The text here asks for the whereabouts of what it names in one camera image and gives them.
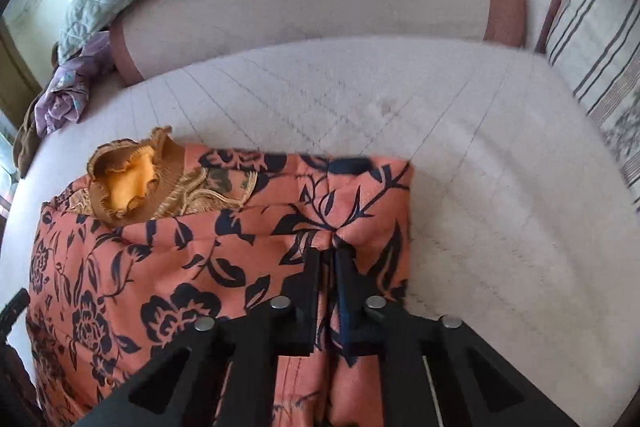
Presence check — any orange black floral garment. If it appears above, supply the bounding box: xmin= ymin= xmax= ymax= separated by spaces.
xmin=26 ymin=148 xmax=416 ymax=427

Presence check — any brown cloth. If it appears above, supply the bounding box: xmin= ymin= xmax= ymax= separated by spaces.
xmin=14 ymin=99 xmax=53 ymax=178

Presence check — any tan olive patterned cloth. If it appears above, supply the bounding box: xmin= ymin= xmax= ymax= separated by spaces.
xmin=60 ymin=167 xmax=258 ymax=220

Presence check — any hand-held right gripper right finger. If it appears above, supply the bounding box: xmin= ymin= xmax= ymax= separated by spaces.
xmin=332 ymin=248 xmax=576 ymax=427

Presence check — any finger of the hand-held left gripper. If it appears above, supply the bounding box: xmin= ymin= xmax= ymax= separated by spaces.
xmin=0 ymin=288 xmax=31 ymax=344

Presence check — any mustard yellow ruffled garment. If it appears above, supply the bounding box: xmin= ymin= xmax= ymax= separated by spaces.
xmin=87 ymin=127 xmax=187 ymax=222

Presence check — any pink sofa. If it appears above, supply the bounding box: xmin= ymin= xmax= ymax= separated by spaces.
xmin=0 ymin=0 xmax=640 ymax=427

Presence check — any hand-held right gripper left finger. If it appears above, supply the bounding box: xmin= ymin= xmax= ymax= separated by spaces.
xmin=75 ymin=248 xmax=331 ymax=427

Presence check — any purple crumpled cloth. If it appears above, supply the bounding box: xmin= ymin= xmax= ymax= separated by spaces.
xmin=44 ymin=31 xmax=117 ymax=136

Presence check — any striped beige throw blanket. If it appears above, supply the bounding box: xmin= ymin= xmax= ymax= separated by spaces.
xmin=542 ymin=0 xmax=640 ymax=218

